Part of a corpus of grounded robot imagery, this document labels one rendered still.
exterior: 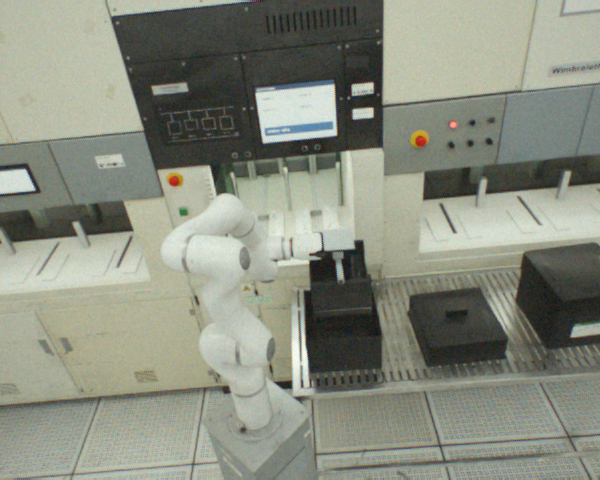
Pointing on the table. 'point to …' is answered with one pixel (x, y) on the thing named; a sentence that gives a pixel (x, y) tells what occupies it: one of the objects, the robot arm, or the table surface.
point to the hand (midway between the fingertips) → (336, 243)
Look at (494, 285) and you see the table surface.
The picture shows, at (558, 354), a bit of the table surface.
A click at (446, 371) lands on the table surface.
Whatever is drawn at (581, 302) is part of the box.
